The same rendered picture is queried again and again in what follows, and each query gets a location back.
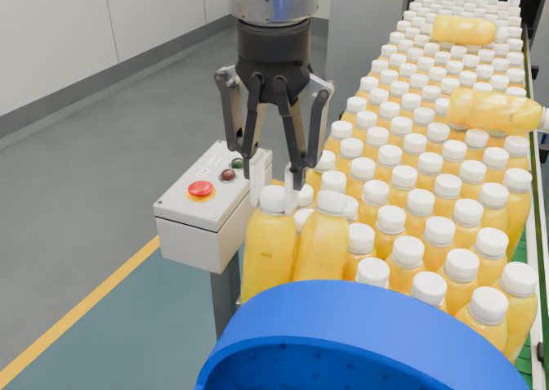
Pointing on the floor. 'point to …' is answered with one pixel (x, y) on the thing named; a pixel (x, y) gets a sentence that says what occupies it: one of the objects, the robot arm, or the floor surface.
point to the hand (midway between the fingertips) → (274, 184)
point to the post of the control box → (225, 293)
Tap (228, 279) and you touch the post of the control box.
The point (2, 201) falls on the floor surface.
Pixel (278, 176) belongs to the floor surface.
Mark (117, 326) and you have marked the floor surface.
